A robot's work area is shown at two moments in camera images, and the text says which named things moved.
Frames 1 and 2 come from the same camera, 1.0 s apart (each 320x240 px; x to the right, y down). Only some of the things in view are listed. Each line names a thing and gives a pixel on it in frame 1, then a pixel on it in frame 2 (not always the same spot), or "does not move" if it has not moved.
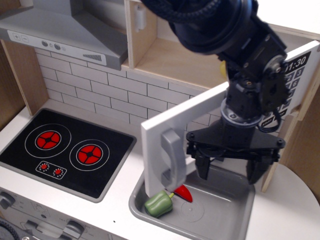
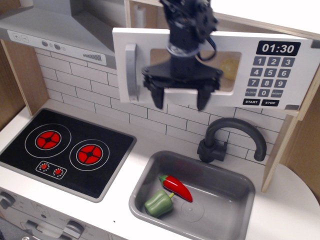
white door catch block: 140,18 does not move
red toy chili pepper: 182,191 does not move
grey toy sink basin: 221,207 does not move
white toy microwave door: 204,114 to 260,71
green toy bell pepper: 159,205 does not move
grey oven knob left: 6,200 does not move
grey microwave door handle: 173,179 to 131,71
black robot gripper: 223,141 to 186,72
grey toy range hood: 56,26 does not move
